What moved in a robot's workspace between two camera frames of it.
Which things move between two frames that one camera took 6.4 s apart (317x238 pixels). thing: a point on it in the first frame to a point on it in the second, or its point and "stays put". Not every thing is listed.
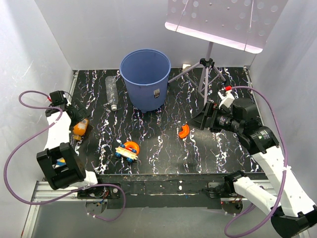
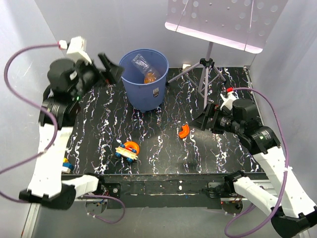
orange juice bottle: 79,128 to 149,77
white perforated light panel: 243,25 stays put
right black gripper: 200,121 stays put
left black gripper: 81,113 to 112,72
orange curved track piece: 184,132 stays put
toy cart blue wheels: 129,154 stays put
